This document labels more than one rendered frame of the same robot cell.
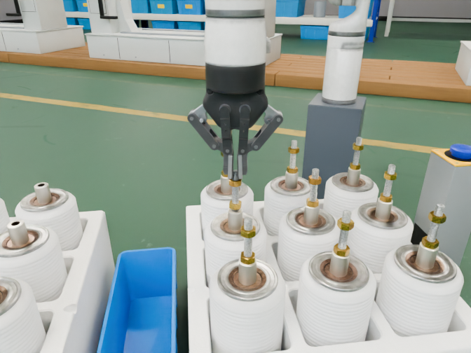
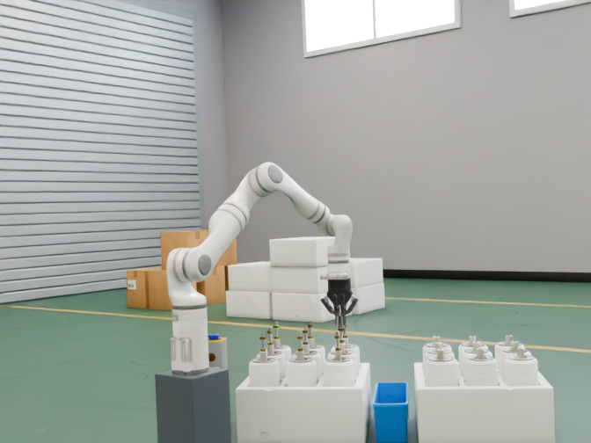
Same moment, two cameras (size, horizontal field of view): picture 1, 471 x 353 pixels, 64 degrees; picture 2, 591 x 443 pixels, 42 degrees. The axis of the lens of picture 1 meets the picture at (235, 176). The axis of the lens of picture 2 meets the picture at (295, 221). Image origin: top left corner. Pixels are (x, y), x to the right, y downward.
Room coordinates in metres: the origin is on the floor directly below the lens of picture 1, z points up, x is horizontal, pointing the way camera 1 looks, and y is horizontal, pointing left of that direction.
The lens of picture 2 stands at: (2.93, 0.57, 0.71)
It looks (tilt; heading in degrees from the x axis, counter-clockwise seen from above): 1 degrees down; 196
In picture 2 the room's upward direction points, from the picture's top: 2 degrees counter-clockwise
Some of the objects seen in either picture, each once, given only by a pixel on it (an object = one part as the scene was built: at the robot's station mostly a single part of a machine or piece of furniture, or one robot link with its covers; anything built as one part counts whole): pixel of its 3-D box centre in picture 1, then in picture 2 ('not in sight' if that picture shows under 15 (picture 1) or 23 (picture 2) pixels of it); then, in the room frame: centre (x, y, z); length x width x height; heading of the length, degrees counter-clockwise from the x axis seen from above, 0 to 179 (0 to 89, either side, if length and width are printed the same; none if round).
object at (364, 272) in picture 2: not in sight; (346, 272); (-2.51, -0.64, 0.27); 0.39 x 0.39 x 0.18; 70
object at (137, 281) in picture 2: not in sight; (149, 286); (-2.80, -2.36, 0.15); 0.30 x 0.24 x 0.30; 157
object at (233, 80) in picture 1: (235, 93); (339, 290); (0.49, 0.00, 0.46); 0.08 x 0.08 x 0.09
